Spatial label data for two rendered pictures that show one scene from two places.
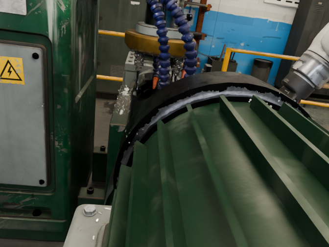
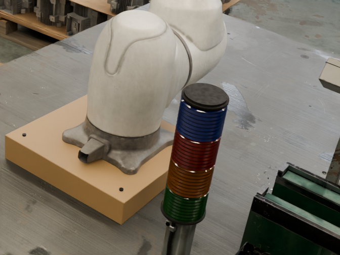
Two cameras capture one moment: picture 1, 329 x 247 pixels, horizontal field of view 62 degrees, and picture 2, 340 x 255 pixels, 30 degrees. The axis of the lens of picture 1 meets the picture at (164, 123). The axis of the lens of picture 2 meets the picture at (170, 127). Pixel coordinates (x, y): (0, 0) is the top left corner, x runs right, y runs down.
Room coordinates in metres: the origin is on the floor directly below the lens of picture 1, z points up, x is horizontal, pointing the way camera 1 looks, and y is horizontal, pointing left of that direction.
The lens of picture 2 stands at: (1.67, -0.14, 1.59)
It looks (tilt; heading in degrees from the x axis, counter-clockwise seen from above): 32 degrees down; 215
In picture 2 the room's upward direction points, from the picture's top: 9 degrees clockwise
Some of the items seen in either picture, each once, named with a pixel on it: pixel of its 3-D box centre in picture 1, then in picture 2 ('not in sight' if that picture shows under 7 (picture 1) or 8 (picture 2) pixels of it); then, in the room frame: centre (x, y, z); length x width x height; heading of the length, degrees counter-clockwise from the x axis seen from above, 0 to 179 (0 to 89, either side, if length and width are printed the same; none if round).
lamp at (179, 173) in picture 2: not in sight; (190, 171); (1.09, -0.50, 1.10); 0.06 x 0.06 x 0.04
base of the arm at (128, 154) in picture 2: not in sight; (116, 132); (0.85, -0.84, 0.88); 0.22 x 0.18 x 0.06; 9
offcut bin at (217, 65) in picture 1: (222, 65); not in sight; (5.56, -0.96, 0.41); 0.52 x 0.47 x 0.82; 97
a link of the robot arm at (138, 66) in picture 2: not in sight; (134, 68); (0.82, -0.84, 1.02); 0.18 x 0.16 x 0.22; 8
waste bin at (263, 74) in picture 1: (259, 74); not in sight; (5.74, -1.78, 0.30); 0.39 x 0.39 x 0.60
